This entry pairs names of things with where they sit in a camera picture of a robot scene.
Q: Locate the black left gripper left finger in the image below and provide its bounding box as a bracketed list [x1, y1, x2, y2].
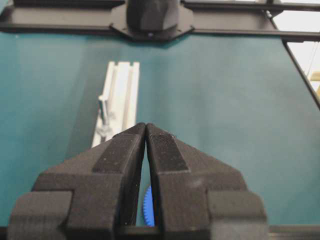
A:
[8, 123, 146, 240]

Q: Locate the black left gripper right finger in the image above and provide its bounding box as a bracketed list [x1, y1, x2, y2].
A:
[146, 123, 269, 240]

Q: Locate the large blue plastic gear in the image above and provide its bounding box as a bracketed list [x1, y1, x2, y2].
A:
[142, 186, 156, 227]

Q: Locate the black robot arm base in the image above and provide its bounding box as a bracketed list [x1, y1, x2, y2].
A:
[110, 0, 195, 42]

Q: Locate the steel shaft on rail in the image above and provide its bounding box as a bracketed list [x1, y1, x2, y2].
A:
[98, 95, 109, 129]

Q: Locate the aluminium extrusion rail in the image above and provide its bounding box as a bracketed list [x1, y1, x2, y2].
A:
[91, 61, 140, 148]

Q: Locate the black frame bar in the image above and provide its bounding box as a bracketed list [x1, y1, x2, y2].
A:
[0, 0, 320, 111]

